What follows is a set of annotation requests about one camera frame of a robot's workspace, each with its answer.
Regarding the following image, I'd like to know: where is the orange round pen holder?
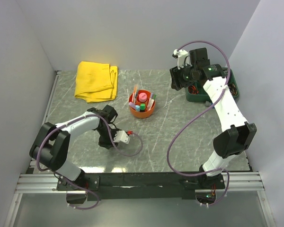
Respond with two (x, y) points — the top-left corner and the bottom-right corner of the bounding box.
(128, 88), (156, 119)

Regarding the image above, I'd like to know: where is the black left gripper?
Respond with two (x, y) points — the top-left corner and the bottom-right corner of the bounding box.
(97, 124), (122, 149)

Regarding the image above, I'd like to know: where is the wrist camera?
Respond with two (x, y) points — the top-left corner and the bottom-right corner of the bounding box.
(113, 130), (130, 144)
(172, 49), (189, 69)

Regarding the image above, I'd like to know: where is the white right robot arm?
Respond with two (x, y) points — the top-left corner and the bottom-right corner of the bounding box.
(170, 48), (257, 188)

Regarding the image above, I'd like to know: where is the yellow folded cloth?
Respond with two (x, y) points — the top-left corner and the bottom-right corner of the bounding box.
(74, 61), (118, 103)

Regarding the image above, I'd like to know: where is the aluminium rail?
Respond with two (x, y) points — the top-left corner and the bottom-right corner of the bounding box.
(14, 171), (266, 194)

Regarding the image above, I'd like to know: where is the green black highlighter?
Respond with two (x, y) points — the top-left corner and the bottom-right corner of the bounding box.
(140, 104), (146, 112)

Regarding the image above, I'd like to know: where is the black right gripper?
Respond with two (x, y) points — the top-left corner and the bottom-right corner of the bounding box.
(169, 61), (197, 91)

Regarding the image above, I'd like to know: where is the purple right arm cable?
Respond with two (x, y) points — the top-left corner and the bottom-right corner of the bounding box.
(166, 40), (230, 209)

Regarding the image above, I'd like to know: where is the pink lid marker tube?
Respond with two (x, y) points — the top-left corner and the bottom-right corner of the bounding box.
(137, 92), (148, 104)

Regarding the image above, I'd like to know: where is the light blue cap highlighter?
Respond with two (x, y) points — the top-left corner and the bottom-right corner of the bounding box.
(135, 105), (140, 112)

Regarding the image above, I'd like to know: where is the black base beam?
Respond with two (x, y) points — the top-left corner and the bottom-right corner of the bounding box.
(56, 171), (225, 201)

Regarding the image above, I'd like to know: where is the purple highlighter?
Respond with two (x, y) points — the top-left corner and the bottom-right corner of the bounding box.
(129, 102), (136, 109)

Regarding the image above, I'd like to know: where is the brown cap white marker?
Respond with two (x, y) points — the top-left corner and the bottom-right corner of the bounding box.
(147, 93), (153, 111)

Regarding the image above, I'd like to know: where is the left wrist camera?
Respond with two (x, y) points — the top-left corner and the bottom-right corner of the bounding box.
(113, 130), (130, 144)

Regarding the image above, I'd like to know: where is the green compartment tray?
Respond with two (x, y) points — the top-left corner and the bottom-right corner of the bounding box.
(185, 70), (240, 103)

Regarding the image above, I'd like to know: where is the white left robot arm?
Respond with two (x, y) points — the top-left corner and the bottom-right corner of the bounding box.
(29, 105), (130, 190)

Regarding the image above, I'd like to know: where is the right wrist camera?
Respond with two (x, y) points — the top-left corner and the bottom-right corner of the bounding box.
(172, 49), (189, 69)

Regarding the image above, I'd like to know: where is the yellow thin pen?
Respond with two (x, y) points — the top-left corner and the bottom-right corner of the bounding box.
(134, 84), (139, 99)

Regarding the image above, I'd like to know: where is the green cap white marker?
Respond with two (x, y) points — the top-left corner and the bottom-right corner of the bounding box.
(150, 94), (156, 109)

